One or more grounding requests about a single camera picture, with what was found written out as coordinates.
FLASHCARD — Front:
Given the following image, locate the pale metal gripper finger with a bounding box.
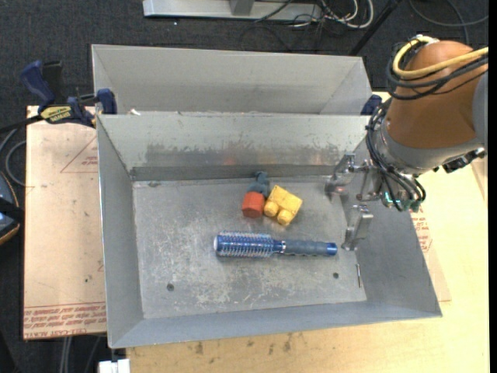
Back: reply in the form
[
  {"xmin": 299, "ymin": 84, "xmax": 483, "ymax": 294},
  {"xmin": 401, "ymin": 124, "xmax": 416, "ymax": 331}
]
[
  {"xmin": 340, "ymin": 204, "xmax": 375, "ymax": 252},
  {"xmin": 325, "ymin": 152, "xmax": 356, "ymax": 202}
]

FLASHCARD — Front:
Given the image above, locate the yellow toy building block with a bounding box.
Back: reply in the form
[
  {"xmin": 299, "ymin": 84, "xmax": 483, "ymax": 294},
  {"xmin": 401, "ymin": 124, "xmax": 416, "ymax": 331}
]
[{"xmin": 263, "ymin": 184, "xmax": 304, "ymax": 227}]

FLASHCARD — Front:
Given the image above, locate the red and teal toy stamp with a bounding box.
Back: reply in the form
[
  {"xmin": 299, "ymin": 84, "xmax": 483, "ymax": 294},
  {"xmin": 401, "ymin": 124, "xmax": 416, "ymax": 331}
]
[{"xmin": 241, "ymin": 170, "xmax": 271, "ymax": 220}]

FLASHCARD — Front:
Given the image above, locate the blue round hairbrush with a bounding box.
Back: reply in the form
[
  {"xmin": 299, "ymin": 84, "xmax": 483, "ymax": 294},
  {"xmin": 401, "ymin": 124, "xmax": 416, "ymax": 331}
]
[{"xmin": 213, "ymin": 230, "xmax": 339, "ymax": 259}]

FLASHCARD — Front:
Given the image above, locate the grey metal bin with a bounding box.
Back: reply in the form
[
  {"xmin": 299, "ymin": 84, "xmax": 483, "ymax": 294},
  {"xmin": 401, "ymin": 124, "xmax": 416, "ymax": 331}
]
[{"xmin": 91, "ymin": 44, "xmax": 443, "ymax": 350}]

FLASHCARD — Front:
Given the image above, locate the black cylinder on white bracket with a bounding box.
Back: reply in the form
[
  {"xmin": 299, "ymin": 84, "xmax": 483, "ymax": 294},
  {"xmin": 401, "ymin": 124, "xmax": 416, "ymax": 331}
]
[{"xmin": 441, "ymin": 147, "xmax": 487, "ymax": 175}]

